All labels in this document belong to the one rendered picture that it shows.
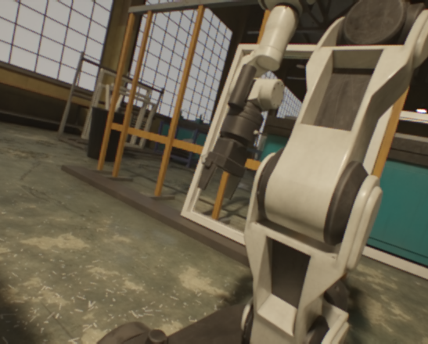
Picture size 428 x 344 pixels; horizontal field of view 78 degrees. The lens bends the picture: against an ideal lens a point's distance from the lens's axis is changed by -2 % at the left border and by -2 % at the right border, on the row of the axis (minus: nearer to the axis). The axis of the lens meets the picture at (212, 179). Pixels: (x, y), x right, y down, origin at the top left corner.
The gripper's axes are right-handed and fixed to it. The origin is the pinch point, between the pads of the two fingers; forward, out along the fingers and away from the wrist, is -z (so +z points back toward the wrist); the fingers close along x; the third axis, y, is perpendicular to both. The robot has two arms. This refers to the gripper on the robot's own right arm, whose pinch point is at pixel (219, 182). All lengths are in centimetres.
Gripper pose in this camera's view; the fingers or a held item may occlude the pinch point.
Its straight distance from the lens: 63.0
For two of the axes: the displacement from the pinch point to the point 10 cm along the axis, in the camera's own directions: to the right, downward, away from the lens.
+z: 3.7, -9.3, 0.4
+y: 7.4, 2.7, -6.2
